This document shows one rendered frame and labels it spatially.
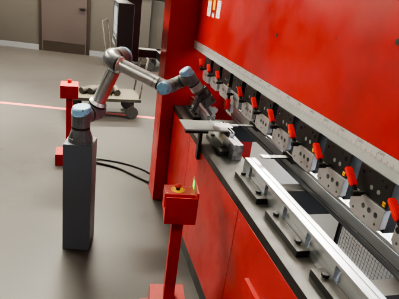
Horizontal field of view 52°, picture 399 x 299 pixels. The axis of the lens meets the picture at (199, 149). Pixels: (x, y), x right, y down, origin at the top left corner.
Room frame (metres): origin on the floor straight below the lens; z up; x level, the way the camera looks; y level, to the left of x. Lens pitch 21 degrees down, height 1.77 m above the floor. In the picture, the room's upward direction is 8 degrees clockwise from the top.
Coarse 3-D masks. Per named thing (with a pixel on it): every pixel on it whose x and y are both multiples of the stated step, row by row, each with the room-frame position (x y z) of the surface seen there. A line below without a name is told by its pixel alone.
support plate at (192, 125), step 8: (184, 120) 2.41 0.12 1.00; (192, 120) 2.44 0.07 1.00; (200, 120) 2.46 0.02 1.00; (208, 120) 2.48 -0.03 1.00; (184, 128) 2.29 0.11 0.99; (192, 128) 2.29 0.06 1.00; (200, 128) 2.30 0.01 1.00; (208, 128) 2.33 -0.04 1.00; (216, 128) 2.35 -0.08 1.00; (224, 128) 2.37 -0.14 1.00
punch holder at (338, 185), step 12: (336, 144) 1.31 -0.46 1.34; (324, 156) 1.35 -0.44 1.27; (336, 156) 1.29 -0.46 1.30; (348, 156) 1.24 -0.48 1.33; (324, 168) 1.33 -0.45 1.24; (336, 168) 1.28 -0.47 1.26; (324, 180) 1.32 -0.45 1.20; (336, 180) 1.26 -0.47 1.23; (336, 192) 1.25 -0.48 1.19; (348, 192) 1.24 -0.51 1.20
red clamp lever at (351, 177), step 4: (348, 168) 1.17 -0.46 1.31; (352, 168) 1.17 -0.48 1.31; (348, 172) 1.16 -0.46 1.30; (352, 172) 1.16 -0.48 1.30; (348, 176) 1.16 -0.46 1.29; (352, 176) 1.15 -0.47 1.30; (348, 180) 1.15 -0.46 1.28; (352, 180) 1.14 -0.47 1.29; (356, 180) 1.15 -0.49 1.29; (352, 184) 1.13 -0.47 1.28; (356, 184) 1.14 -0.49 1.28; (352, 188) 1.13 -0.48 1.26; (356, 188) 1.13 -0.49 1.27; (352, 192) 1.11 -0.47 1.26; (356, 192) 1.11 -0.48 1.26; (360, 192) 1.12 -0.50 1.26; (364, 192) 1.13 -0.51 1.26
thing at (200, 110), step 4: (192, 96) 3.17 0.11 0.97; (196, 96) 3.19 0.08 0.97; (192, 100) 3.11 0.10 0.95; (200, 104) 2.95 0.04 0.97; (200, 108) 2.89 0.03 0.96; (200, 112) 2.88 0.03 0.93; (204, 112) 2.78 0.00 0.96; (200, 116) 2.86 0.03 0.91; (204, 116) 2.77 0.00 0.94; (208, 116) 2.71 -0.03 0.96; (212, 120) 2.73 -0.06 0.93
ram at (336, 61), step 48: (240, 0) 2.39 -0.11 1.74; (288, 0) 1.85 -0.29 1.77; (336, 0) 1.51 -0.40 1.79; (384, 0) 1.27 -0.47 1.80; (240, 48) 2.28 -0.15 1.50; (288, 48) 1.77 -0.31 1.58; (336, 48) 1.44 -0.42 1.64; (384, 48) 1.22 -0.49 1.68; (336, 96) 1.38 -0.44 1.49; (384, 96) 1.17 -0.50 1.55; (384, 144) 1.11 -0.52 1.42
